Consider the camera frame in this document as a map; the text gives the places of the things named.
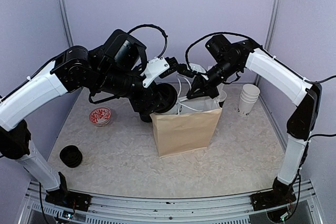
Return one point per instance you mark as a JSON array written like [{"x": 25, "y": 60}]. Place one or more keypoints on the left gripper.
[{"x": 145, "y": 104}]

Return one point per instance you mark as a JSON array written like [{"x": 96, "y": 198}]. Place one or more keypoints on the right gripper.
[{"x": 206, "y": 88}]

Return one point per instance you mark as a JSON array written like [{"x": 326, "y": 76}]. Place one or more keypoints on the black cup lid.
[{"x": 169, "y": 97}]

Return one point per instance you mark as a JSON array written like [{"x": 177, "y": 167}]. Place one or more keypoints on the brown paper bag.
[{"x": 191, "y": 129}]

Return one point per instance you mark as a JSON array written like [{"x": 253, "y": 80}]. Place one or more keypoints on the white paper cup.
[{"x": 174, "y": 110}]

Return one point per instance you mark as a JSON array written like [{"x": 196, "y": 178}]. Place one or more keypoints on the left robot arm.
[{"x": 119, "y": 67}]

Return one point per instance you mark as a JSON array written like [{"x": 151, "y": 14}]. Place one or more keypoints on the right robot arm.
[{"x": 234, "y": 57}]

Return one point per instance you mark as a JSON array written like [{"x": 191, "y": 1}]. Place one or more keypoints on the dark green mug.
[{"x": 145, "y": 117}]

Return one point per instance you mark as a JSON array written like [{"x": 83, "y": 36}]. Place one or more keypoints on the black cup with straws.
[{"x": 221, "y": 94}]

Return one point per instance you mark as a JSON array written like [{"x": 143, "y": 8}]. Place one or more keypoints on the red patterned bowl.
[{"x": 100, "y": 116}]

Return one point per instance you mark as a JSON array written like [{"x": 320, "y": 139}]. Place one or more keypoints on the stack of white cups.
[{"x": 248, "y": 97}]

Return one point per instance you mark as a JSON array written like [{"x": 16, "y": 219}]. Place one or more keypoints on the stack of black lids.
[{"x": 71, "y": 156}]

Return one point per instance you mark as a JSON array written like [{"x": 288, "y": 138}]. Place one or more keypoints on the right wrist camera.
[{"x": 190, "y": 70}]

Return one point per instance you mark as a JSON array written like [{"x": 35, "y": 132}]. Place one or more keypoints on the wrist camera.
[
  {"x": 190, "y": 70},
  {"x": 157, "y": 66}
]

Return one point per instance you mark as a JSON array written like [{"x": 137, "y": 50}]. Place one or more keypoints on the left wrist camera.
[{"x": 157, "y": 66}]

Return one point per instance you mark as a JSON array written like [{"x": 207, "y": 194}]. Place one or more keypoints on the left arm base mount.
[{"x": 69, "y": 199}]

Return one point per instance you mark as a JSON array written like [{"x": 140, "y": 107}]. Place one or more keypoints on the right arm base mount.
[{"x": 278, "y": 196}]

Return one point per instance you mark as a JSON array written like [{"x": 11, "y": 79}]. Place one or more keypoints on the right aluminium frame post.
[{"x": 272, "y": 24}]

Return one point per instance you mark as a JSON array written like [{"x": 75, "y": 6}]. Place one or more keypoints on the aluminium frame post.
[
  {"x": 65, "y": 22},
  {"x": 272, "y": 24}
]

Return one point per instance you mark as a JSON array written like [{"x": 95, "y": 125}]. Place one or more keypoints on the left aluminium frame post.
[{"x": 65, "y": 22}]

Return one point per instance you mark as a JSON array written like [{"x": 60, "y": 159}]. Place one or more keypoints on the front aluminium rail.
[{"x": 239, "y": 208}]

